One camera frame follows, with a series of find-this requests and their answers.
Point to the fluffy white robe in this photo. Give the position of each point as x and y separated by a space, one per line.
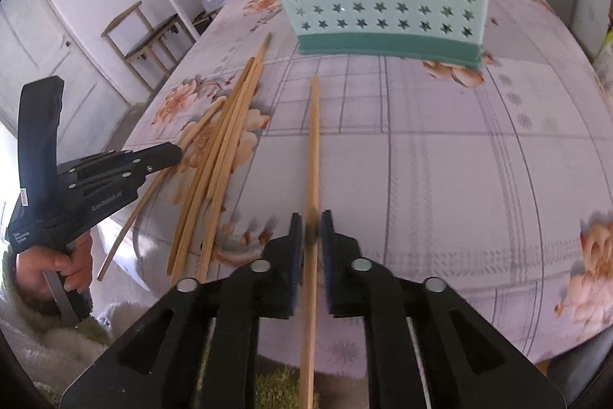
277 390

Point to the white door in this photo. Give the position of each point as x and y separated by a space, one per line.
48 45

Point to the group of wooden chopsticks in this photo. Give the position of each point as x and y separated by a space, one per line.
234 126

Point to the person's left hand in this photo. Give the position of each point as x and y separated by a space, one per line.
72 263

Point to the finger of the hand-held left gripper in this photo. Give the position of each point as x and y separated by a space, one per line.
158 157

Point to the floral checked tablecloth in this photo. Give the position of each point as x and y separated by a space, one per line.
431 150

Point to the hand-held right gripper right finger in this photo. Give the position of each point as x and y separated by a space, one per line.
326 265

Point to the square wooden chair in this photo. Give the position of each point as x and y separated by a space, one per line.
148 41

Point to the person's left forearm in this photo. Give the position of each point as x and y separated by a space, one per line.
43 342

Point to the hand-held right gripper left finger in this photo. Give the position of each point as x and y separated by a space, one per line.
294 255

